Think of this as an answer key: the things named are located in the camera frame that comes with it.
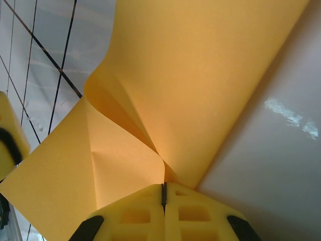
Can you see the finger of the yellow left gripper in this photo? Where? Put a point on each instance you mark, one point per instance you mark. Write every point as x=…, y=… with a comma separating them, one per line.
x=10, y=118

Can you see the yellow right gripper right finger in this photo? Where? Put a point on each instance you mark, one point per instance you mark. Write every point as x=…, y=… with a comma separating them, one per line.
x=195, y=218

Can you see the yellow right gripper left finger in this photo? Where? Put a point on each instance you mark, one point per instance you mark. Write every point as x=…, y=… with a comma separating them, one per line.
x=140, y=218

